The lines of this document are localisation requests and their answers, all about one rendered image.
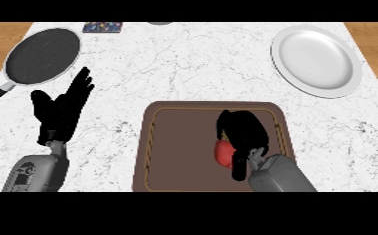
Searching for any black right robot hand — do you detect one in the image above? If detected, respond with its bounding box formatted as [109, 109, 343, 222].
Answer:
[215, 109, 271, 182]

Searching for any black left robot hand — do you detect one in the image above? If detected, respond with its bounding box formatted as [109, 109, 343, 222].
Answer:
[29, 66, 95, 147]

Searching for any red bell pepper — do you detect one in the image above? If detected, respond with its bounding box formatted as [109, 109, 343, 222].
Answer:
[212, 139, 237, 170]

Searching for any brown tray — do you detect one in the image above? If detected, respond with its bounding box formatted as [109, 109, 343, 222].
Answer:
[131, 100, 298, 193]

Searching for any white plate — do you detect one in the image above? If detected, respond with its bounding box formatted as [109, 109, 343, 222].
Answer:
[268, 24, 364, 99]

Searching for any dark frying pan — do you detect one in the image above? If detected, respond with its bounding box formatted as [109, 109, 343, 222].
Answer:
[0, 27, 82, 98]

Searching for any dark patterned box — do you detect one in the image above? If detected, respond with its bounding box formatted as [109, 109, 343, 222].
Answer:
[81, 22, 123, 34]

